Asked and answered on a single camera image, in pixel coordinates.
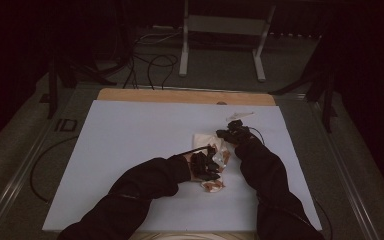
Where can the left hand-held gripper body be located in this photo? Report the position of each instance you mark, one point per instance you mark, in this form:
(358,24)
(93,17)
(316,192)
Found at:
(200,163)

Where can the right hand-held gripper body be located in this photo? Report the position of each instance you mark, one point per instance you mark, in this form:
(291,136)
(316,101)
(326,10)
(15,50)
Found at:
(239,135)

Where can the cream baby bodysuit brown trim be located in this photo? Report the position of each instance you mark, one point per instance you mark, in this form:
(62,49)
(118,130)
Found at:
(201,140)

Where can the person's left hand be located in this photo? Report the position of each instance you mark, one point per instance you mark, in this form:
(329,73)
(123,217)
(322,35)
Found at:
(188,166)

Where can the person's right hand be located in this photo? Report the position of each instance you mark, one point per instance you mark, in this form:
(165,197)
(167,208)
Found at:
(252,140)

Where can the light blue mat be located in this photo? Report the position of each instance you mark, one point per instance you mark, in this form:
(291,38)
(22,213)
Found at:
(130,133)

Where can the black tripod stand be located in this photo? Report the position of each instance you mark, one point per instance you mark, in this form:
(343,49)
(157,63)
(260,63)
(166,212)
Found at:
(327,100)
(52,90)

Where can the white power strip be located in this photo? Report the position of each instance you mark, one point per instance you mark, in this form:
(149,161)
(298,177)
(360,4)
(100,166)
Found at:
(163,27)

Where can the white metal stand frame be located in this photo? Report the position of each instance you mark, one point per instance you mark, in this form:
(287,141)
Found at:
(226,25)

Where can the metal floor rail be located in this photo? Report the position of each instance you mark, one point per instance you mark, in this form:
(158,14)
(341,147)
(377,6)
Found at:
(343,173)
(20,173)

